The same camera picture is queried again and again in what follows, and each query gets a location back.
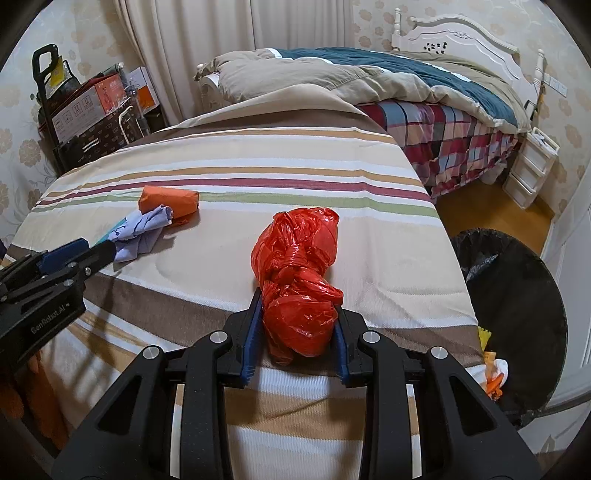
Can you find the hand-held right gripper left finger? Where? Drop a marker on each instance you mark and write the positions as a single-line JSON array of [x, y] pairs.
[[251, 337]]

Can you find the beige and teal duvet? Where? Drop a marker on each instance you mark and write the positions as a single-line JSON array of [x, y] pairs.
[[300, 74]]

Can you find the white box with orange print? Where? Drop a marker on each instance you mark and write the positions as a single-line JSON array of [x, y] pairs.
[[143, 87]]

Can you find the black-lined trash bin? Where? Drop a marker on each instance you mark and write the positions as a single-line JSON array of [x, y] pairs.
[[521, 300]]

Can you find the white bed headboard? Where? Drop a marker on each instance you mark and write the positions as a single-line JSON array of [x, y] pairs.
[[461, 34]]

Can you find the lavender cloth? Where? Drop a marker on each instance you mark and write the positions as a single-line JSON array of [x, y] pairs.
[[138, 235]]

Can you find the black trolley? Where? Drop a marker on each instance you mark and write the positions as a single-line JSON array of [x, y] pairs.
[[41, 101]]

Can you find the cream curtain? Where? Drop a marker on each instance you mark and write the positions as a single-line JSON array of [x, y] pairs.
[[207, 27]]

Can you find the yellow packet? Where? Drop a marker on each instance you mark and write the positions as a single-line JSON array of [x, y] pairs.
[[55, 74]]

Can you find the orange cloth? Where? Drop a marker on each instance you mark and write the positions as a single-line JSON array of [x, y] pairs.
[[41, 397]]

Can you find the wall socket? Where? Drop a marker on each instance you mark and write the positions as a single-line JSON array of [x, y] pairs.
[[556, 85]]

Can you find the plaid bed sheet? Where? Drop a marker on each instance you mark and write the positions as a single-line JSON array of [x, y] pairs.
[[438, 143]]

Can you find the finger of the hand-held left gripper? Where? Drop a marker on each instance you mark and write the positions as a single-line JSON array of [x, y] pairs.
[[99, 256], [64, 254]]

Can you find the brown patterned bag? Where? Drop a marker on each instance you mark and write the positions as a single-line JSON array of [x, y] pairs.
[[106, 131]]

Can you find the orange and white cardboard box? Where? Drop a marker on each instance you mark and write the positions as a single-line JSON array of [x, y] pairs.
[[78, 110]]

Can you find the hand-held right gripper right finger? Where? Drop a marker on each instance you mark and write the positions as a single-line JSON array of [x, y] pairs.
[[340, 341]]

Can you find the white plastic drawer unit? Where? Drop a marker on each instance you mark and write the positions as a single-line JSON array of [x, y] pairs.
[[528, 170]]

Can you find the striped tablecloth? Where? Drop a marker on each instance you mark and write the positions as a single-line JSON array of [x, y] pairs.
[[323, 161]]

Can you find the red plastic bag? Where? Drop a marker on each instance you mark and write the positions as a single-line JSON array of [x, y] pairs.
[[295, 286]]

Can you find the orange paper packet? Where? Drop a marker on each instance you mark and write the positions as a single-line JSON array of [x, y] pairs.
[[166, 199]]

